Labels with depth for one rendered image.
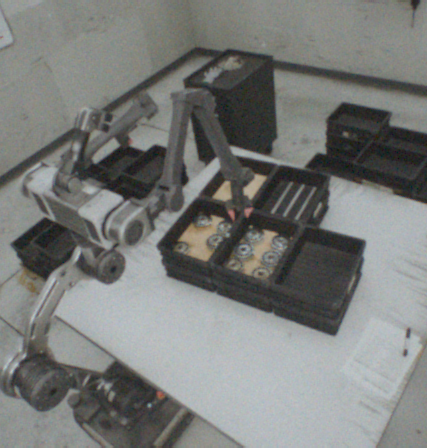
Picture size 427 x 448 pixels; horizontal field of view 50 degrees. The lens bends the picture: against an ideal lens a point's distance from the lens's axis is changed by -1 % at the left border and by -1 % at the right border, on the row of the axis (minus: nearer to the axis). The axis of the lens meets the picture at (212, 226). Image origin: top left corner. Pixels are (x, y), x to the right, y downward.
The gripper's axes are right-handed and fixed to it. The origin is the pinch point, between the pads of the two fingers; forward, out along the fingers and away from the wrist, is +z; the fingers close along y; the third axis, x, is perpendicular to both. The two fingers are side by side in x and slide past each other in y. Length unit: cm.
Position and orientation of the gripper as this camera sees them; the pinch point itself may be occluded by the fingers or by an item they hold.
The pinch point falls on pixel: (240, 217)
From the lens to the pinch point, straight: 209.2
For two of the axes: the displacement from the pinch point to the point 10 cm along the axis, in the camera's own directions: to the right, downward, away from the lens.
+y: -9.6, 2.5, -1.0
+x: 2.4, 6.3, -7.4
